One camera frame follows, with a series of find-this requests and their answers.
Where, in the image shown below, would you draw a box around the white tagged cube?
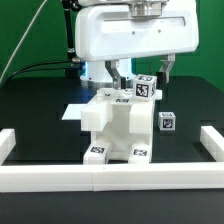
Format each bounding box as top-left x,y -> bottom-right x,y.
133,74 -> 157,100
158,112 -> 176,131

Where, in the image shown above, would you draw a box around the white tag base sheet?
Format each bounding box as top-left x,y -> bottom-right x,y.
62,104 -> 85,120

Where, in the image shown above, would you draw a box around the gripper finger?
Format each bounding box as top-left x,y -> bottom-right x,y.
105,60 -> 126,90
156,54 -> 175,84

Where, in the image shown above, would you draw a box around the black cables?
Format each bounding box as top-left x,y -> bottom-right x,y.
4,58 -> 85,85

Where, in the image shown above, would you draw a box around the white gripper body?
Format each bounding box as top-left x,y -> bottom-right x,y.
75,0 -> 199,62

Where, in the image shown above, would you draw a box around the white U-shaped obstacle frame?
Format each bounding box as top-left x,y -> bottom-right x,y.
0,129 -> 224,192

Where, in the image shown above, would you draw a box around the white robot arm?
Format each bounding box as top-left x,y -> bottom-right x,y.
75,0 -> 199,88

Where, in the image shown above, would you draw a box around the black camera stand pole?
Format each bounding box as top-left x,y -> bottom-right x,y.
60,0 -> 81,80

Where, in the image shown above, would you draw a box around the white chair seat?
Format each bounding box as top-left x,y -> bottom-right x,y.
89,99 -> 154,160

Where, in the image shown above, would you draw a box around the grey white cable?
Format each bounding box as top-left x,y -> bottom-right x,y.
0,0 -> 50,88

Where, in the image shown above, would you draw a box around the white chair back frame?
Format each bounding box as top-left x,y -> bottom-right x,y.
81,88 -> 162,134

